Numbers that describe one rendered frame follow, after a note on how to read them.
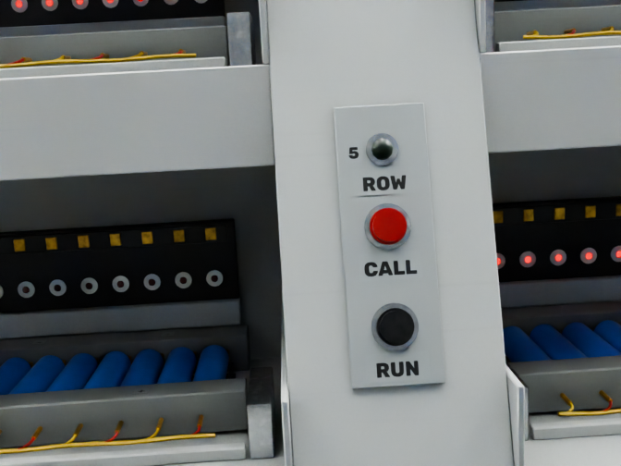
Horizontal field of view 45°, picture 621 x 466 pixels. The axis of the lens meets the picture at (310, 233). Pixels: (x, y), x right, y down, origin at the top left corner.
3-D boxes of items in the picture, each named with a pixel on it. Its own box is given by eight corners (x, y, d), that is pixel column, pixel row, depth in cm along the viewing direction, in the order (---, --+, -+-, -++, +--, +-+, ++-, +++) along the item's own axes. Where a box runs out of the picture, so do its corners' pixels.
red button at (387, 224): (408, 243, 32) (406, 205, 32) (371, 245, 32) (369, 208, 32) (405, 245, 33) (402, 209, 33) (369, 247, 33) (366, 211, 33)
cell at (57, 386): (100, 379, 47) (71, 424, 41) (70, 381, 47) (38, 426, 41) (96, 351, 47) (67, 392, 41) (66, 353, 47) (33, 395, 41)
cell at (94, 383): (132, 377, 48) (109, 422, 41) (103, 379, 47) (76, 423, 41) (129, 349, 47) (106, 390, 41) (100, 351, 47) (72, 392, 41)
